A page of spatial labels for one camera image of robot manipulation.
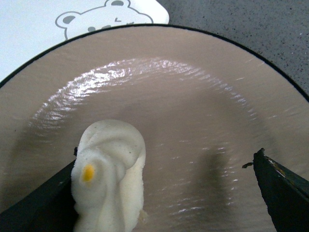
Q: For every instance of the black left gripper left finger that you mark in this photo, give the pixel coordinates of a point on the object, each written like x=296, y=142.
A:
x=49, y=208

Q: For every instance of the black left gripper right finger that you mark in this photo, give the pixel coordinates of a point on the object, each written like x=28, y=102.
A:
x=285, y=193

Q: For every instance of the white steamed bun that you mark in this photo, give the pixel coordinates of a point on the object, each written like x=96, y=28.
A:
x=106, y=180

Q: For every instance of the beige plate with black rim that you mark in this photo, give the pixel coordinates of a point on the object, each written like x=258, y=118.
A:
x=203, y=106

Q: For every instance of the white rectangular bear tray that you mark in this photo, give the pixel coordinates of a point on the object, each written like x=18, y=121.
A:
x=30, y=27

